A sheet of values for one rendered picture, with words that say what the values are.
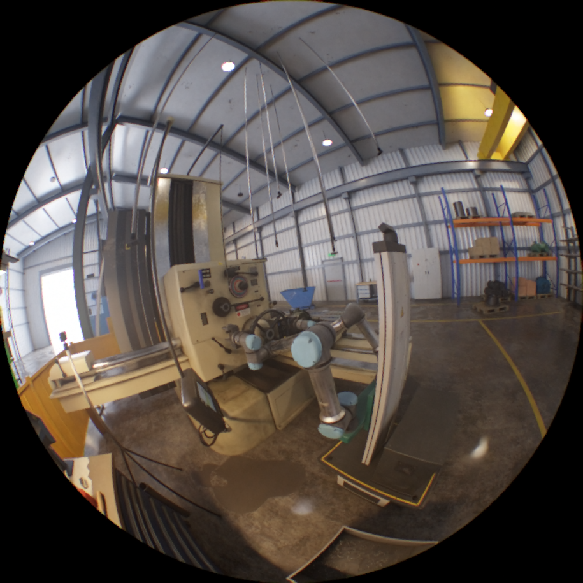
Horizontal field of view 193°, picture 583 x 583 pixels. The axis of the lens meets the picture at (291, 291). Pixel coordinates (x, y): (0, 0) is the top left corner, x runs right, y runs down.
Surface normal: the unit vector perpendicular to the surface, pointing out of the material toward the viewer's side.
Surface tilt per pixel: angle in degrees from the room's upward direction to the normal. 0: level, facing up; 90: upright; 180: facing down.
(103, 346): 90
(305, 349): 83
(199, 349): 90
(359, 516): 0
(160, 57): 169
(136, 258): 90
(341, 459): 0
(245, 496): 0
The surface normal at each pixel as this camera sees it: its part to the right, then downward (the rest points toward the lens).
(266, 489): -0.14, -0.99
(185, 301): 0.76, -0.04
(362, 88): 0.01, 1.00
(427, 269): -0.64, 0.17
